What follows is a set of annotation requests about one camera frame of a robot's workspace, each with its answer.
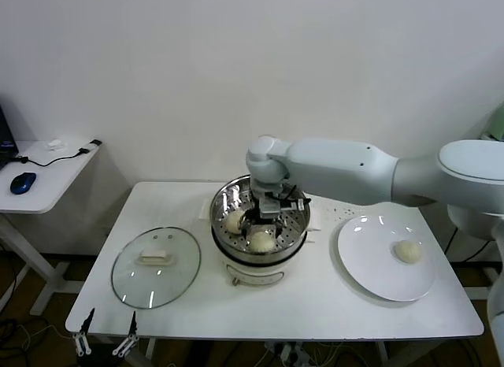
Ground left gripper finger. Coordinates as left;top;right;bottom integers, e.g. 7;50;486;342
112;310;139;358
72;307;96;357

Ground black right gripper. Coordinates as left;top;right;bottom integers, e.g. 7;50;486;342
239;181;291;242

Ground white steamed baozi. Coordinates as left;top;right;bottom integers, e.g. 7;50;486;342
225;209;247;235
247;231;276;254
391;239;423;264

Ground glass lid with white handle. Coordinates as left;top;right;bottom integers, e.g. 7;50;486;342
110;226;202;310

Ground stainless steel steamer basket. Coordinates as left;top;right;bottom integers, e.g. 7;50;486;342
198;173;323;261

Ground white round plate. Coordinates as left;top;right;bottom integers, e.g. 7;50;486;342
336;214;437;303

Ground white power strip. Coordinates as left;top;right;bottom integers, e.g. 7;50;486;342
264;341;312;366

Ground white side table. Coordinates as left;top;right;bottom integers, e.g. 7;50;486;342
0;140;104;317

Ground blue computer mouse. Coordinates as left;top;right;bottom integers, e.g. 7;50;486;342
9;172;37;195

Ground black laptop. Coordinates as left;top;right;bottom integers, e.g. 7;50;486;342
0;105;20;171

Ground pale green appliance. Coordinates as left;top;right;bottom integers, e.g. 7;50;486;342
482;106;504;142

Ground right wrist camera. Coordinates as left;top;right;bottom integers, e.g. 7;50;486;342
283;193;312;214

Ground black adapter cable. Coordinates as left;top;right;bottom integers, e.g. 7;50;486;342
15;139;102;168

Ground black cable with plug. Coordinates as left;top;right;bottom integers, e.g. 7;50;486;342
444;224;493;262

